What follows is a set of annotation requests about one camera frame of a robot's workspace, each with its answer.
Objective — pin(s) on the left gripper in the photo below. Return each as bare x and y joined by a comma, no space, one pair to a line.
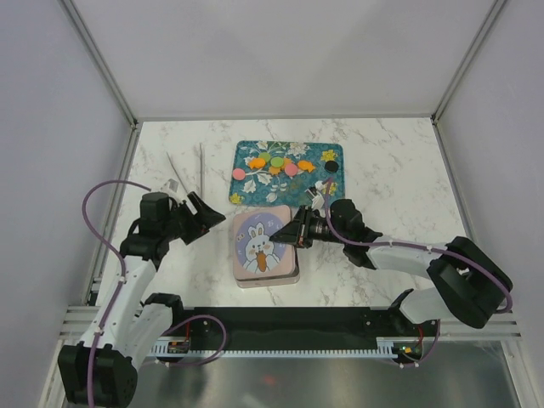
206,218

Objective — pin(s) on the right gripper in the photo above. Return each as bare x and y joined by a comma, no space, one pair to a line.
297,233

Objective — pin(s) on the square metal tin lid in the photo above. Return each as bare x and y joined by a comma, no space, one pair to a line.
251,232

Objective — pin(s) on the square cookie tin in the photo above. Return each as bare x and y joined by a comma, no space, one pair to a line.
283,274

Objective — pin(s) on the metal tongs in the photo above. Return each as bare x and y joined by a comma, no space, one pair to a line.
189,167

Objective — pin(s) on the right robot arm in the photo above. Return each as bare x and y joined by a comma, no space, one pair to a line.
466,284

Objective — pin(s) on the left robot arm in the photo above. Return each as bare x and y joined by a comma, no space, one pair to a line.
102,369

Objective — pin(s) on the teal floral tray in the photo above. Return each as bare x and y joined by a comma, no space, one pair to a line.
270,186

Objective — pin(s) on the orange flower cookie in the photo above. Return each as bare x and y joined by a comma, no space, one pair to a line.
257,163

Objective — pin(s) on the green cookie right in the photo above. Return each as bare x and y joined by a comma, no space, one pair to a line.
276,162

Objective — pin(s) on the green cookie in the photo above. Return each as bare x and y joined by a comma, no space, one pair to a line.
265,157
276,162

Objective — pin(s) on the black cookie right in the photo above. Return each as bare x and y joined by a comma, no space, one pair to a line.
331,166

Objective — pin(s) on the green cookie left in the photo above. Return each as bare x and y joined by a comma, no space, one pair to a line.
265,157

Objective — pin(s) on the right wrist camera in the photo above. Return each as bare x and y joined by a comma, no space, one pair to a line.
316,198

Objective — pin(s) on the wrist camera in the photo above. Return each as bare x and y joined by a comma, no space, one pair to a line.
171,187
316,198

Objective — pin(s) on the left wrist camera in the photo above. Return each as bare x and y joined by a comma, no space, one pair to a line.
171,187

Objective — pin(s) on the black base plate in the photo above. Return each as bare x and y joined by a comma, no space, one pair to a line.
299,328

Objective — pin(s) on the white cable duct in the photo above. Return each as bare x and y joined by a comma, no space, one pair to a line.
384,349

